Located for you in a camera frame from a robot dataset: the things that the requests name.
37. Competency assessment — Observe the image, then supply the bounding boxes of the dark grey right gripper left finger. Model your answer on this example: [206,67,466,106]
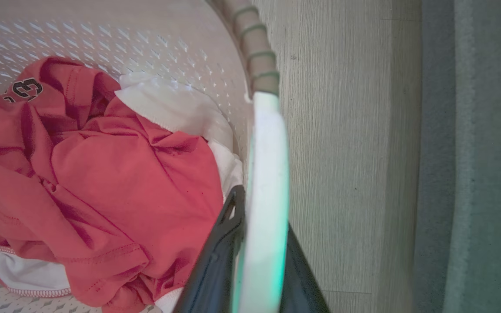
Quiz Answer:
[173,185,246,313]

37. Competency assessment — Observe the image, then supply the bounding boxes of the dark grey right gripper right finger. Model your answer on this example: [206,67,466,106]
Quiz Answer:
[279,223,330,313]

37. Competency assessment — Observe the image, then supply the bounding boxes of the white perforated plastic laundry basket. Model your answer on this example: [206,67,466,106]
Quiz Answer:
[0,0,290,313]

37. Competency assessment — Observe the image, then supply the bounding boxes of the red jersey with black number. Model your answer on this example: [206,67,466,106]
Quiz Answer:
[0,57,224,313]

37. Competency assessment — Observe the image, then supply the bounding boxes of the white cloth garment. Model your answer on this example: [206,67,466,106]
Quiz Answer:
[115,72,243,201]

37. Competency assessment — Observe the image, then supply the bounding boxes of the grey green sofa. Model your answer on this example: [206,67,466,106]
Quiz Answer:
[412,0,501,313]

